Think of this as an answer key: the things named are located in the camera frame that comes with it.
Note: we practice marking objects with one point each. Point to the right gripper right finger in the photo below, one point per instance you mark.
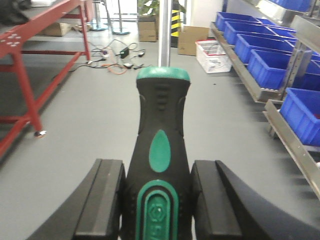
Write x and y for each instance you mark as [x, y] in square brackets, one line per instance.
[226, 208]

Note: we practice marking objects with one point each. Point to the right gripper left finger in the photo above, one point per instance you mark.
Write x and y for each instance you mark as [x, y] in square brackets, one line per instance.
[92, 211]

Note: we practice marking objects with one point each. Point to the screwdriver green black handle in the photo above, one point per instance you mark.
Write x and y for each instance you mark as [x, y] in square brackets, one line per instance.
[157, 202]

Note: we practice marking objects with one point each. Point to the brown cardboard box on floor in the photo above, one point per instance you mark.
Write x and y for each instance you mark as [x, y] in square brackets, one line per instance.
[188, 37]

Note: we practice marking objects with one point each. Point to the metal shelving rack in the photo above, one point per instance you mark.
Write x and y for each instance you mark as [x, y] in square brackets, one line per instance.
[275, 50]

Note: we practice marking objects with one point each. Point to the green potted plant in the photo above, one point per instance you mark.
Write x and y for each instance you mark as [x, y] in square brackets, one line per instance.
[152, 7]

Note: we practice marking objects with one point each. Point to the yellow black striped post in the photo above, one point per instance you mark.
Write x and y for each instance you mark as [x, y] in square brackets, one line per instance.
[175, 28]

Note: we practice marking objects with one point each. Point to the red metal table frame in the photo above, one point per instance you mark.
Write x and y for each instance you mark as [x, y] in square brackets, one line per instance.
[29, 75]

